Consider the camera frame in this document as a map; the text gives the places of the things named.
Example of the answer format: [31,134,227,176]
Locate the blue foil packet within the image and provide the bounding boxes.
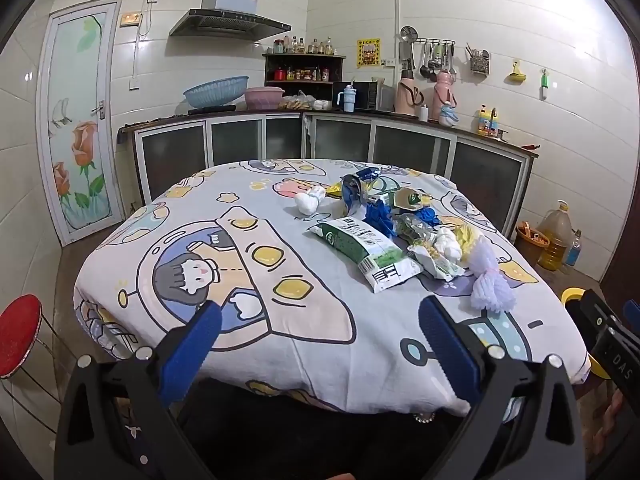
[340,174,373,221]

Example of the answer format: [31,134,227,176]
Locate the metal chopstick holder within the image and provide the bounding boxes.
[466,42,491,75]

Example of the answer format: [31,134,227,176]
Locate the rack of hanging utensils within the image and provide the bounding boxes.
[417,37,457,81]

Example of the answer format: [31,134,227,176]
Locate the steel range hood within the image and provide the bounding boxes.
[169,0,292,43]

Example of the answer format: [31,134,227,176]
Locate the pink thermos with cloth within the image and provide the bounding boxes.
[432,71,462,127]

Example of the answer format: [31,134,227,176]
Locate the yellow foam net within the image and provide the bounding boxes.
[452,222,483,263]

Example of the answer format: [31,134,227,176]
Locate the yellow wall poster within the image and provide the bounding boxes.
[356,37,383,67]

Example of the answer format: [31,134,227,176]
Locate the dark wooden shelf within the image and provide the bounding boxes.
[262,53,347,98]

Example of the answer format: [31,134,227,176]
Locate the kitchen counter cabinets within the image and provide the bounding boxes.
[119,110,541,238]

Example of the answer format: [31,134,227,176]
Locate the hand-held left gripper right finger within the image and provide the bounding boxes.
[419,296,587,480]

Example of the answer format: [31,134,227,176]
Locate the red round stool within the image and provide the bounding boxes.
[0,294,76,436]

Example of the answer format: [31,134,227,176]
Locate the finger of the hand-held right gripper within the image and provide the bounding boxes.
[580,289,640,348]

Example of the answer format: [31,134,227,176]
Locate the blue plastic basin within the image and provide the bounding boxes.
[183,76,250,110]

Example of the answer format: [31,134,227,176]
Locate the white tissue wad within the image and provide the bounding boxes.
[434,227,463,263]

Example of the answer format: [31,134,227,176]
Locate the large cooking oil jug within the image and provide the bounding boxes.
[537,200,575,272]

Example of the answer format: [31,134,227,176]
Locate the green snack packet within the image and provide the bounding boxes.
[395,214,466,282]

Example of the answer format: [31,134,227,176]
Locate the yellow rimmed black trash bin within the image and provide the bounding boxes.
[561,286,616,381]

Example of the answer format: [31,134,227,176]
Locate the cartoon printed tablecloth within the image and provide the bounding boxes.
[72,158,587,417]

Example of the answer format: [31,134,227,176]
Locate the metal strainer ladle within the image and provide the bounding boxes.
[400,25,419,73]

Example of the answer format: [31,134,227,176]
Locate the blue tumbler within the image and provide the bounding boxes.
[336,80,357,112]

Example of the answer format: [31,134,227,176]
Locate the green white milk packet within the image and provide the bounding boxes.
[306,217,423,295]

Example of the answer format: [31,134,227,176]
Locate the pink plastic basin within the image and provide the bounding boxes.
[244,86,286,111]

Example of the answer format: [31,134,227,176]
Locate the plastic bag of food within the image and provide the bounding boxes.
[278,91,333,111]

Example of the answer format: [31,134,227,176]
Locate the orange plastic basket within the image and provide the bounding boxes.
[515,221,550,266]

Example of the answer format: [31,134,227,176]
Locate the row of condiment bottles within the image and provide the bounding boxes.
[272,36,337,56]

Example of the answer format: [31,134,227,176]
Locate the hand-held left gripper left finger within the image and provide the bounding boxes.
[54,301,223,480]

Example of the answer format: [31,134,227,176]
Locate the blue crumpled plastic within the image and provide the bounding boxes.
[364,200,401,238]

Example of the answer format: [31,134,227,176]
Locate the row of spice jars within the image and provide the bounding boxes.
[272,66,331,82]

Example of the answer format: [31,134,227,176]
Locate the black microwave oven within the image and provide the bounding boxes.
[332,80,396,112]

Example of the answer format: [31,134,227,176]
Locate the flower printed door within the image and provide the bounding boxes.
[37,0,126,247]

